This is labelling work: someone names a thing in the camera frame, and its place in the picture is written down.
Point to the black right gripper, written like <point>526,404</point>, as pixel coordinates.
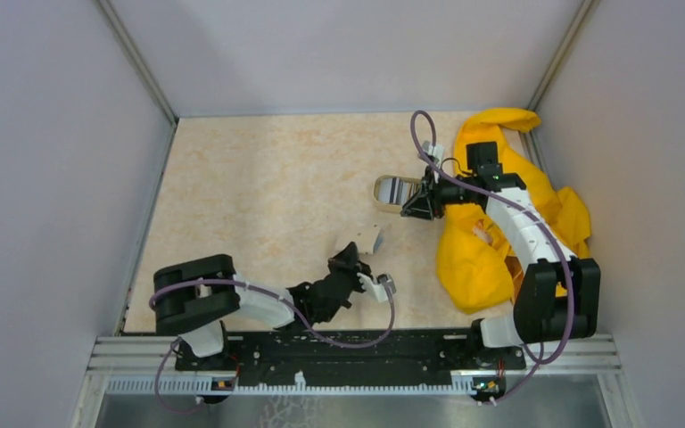
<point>419,205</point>

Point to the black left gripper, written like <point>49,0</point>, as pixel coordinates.
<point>348,260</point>

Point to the beige card holder wallet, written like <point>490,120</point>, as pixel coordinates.
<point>367,239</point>

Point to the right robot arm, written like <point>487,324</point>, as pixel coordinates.
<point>559,295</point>

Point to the beige oval card tray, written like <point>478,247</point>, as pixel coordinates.
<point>392,209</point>

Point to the yellow cloth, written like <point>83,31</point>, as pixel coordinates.
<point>484,252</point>

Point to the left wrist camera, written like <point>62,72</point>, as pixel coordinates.
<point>381,286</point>

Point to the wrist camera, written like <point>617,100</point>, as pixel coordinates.
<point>435,152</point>
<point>381,286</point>

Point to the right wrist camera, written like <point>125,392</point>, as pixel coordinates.
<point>435,152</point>

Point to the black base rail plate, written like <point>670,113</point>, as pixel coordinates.
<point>405,358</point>

